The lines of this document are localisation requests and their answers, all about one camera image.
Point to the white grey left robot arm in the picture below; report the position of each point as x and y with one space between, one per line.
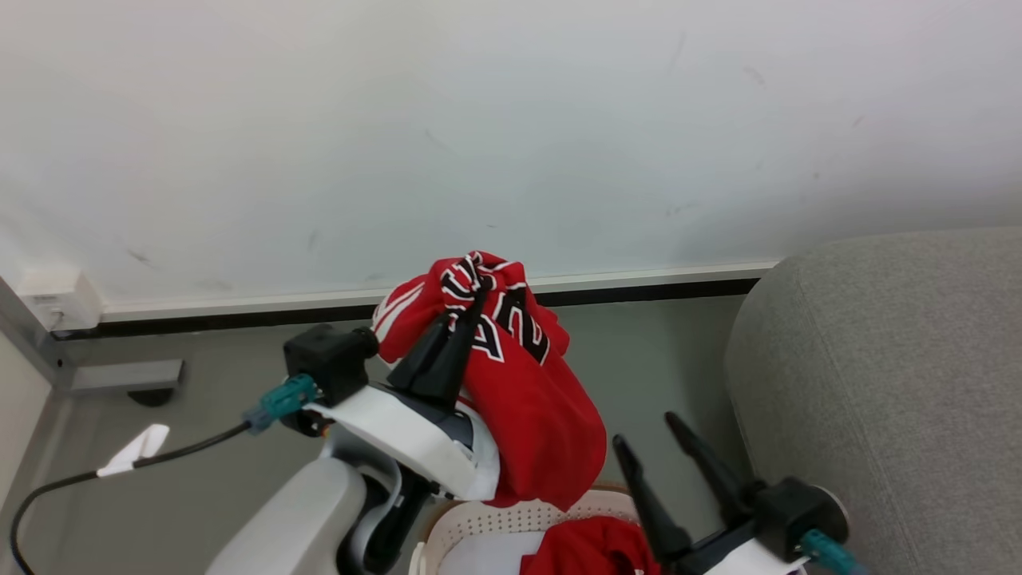
295 519

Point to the white wall socket box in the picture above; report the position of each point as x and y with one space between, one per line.
60 297

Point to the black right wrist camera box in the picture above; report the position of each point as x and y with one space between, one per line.
798 511

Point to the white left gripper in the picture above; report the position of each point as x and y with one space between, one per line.
407 435

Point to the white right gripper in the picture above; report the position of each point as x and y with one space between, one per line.
742 555

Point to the white cloth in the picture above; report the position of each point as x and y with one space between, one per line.
483 557

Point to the red basketball jersey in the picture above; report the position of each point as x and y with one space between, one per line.
535 399

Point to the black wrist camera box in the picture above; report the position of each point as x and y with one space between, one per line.
798 511
331 363

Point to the white perforated laundry basket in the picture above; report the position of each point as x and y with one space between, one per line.
495 517

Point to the white black baseboard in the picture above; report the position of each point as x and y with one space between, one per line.
639 286

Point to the grey door frame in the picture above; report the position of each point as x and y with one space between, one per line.
32 343

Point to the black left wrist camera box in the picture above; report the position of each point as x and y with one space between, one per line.
331 363

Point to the red garment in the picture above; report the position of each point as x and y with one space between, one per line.
591 549

